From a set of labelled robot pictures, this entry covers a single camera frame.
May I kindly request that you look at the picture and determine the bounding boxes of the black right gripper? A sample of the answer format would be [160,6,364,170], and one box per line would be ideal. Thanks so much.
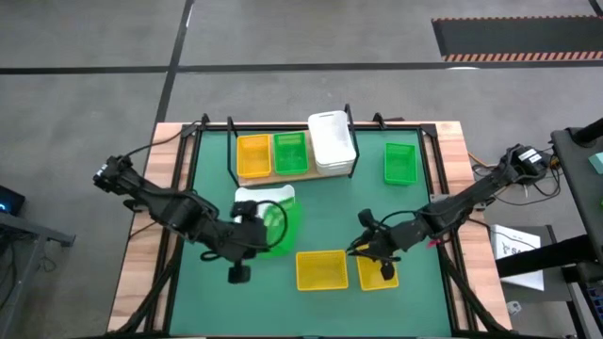
[347,209,428,283]

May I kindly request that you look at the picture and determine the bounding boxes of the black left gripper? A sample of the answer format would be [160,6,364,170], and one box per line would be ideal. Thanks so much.
[219,200,269,285]

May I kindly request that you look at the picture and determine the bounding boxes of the yellow slotted plastic basket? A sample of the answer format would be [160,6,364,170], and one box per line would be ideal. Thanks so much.
[353,242,400,292]
[295,250,350,292]
[236,134,273,179]

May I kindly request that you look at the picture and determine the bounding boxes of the green slotted plastic basket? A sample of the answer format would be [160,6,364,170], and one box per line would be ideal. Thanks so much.
[272,132,311,176]
[256,197,302,259]
[383,142,419,186]

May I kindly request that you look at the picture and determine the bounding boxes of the white plastic basket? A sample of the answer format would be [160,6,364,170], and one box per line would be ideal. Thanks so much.
[234,184,297,225]
[307,110,358,170]
[314,159,358,177]

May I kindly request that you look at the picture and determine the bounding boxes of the wooden board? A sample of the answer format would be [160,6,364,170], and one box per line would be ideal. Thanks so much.
[225,104,362,189]

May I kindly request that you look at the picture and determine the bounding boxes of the green table mat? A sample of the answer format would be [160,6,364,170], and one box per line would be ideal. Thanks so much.
[169,129,453,338]

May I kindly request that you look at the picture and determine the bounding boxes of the white cardboard box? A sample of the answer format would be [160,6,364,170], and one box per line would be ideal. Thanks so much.
[489,224,546,292]

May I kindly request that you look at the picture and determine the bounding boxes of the black equipment stand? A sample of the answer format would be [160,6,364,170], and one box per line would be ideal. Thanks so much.
[497,117,603,339]

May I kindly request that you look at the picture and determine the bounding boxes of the grey metal trolley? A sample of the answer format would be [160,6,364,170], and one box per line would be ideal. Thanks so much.
[0,211,76,326]

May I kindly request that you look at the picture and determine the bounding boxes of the black device blue light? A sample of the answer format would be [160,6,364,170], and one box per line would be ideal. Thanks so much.
[0,185,27,218]

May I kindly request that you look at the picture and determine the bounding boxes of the black hazard-striped floor mat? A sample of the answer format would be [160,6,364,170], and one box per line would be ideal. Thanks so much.
[432,15,603,64]

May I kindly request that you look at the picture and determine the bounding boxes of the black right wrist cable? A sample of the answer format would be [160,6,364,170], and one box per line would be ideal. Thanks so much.
[375,209,421,226]

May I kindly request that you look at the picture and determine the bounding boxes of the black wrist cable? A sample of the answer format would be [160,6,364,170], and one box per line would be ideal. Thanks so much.
[253,200,289,250]
[375,209,421,226]

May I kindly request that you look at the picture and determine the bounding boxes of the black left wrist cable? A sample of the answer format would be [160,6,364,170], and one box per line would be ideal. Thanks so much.
[253,200,289,250]

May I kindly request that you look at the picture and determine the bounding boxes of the black metal table frame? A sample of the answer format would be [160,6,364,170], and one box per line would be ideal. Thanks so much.
[112,112,513,339]

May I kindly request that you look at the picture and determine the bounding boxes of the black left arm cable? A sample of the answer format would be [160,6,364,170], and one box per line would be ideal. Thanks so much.
[115,120,204,161]

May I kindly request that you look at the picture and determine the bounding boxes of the tangled floor cables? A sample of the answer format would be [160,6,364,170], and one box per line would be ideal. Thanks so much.
[468,150,564,199]

